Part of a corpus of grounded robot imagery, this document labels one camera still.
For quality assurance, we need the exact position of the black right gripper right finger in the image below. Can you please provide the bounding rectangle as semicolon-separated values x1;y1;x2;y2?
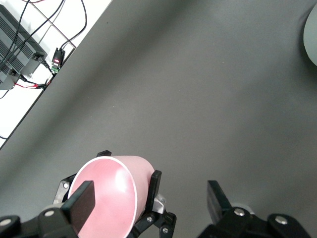
197;180;312;238

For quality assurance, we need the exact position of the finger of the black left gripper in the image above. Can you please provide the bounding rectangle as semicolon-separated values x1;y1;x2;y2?
53;149;112;205
128;170;178;238

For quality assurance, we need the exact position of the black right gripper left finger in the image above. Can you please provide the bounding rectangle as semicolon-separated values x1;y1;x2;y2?
0;180;96;238

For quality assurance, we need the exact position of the pink plastic cup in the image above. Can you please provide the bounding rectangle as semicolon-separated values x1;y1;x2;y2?
67;155;156;236

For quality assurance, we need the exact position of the black ribbed power supply box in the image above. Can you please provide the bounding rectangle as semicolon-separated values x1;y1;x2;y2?
0;63;20;90

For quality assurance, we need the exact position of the black connector with red light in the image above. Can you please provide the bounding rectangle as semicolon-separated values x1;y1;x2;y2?
50;48;66;74

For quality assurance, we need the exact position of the grey electronics box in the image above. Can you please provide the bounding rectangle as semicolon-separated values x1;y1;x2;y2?
0;4;48;76

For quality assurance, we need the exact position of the red wire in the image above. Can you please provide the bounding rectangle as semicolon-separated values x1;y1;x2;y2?
13;83;52;89

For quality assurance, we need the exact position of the black floor cable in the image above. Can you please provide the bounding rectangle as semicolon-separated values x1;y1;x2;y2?
0;0;65;67
0;0;31;65
60;0;88;50

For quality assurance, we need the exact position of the grey two-handled stockpot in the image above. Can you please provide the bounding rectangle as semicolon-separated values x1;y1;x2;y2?
303;1;317;66

